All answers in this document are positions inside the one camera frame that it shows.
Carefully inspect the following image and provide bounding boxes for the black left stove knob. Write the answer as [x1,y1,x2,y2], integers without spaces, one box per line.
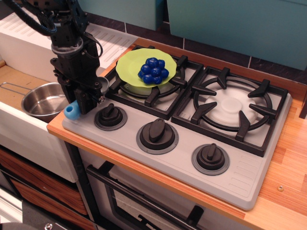
[94,103,128,131]

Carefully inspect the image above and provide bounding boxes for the grey spoon blue handle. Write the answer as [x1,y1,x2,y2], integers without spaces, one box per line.
[64,77,109,120]

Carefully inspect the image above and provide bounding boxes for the black left burner grate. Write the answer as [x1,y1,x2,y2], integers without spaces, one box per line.
[106,46,204,120]

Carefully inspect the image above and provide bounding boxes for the grey toy stove top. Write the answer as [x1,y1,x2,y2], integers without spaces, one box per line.
[61,45,293,211]

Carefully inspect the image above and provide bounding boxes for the black right stove knob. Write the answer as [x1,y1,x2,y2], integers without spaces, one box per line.
[191,143,230,176]

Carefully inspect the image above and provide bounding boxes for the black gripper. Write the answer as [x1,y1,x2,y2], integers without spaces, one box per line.
[50,40,100,115]

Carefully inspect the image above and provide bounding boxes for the green plastic plate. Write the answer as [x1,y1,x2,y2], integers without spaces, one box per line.
[116,48,177,88]

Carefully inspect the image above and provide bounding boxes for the stainless steel pot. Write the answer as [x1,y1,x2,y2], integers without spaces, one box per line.
[0,82,69,123]

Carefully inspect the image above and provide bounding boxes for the white toy sink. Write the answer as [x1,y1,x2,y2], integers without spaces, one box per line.
[0,5,140,184]

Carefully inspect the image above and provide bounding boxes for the wooden drawer fronts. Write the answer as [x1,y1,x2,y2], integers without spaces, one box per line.
[0,146,95,230]

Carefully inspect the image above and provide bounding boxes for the blue toy blueberry cluster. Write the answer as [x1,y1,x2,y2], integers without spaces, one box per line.
[138,57,169,85]

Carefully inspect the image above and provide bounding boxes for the black stove knob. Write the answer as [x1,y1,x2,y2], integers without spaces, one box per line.
[136,118,179,155]
[94,103,128,131]
[191,143,230,176]

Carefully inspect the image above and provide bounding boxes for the black right burner grate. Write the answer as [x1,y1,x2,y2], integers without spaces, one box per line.
[172,67,292,157]

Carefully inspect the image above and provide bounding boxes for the black middle stove knob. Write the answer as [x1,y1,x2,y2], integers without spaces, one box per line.
[136,118,179,155]

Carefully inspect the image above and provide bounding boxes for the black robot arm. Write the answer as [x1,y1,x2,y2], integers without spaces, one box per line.
[4,0,103,115]

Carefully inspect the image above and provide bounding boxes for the oven door with handle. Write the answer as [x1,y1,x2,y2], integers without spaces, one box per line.
[86,161,248,230]

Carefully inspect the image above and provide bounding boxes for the black burner grate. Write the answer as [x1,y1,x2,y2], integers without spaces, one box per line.
[106,46,204,120]
[172,67,292,157]

